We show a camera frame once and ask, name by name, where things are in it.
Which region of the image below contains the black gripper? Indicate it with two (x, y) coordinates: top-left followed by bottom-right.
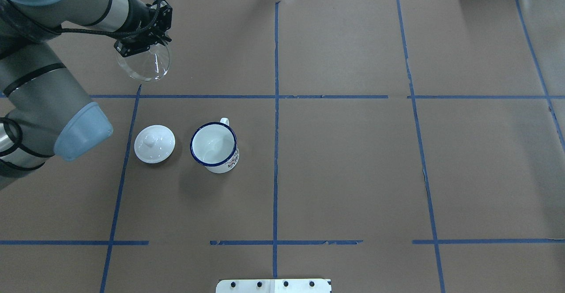
(114, 0), (172, 58)

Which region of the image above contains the clear glass funnel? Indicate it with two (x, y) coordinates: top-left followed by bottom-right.
(116, 41), (171, 82)

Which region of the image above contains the white mug lid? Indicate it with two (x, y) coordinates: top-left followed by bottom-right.
(134, 125), (176, 164)

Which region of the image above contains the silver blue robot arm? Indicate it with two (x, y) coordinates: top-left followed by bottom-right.
(1, 0), (172, 188)

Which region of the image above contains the white enamel mug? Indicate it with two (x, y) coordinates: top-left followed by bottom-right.
(190, 117), (240, 174)

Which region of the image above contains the white camera pedestal column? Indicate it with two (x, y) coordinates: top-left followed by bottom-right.
(215, 278), (332, 293)

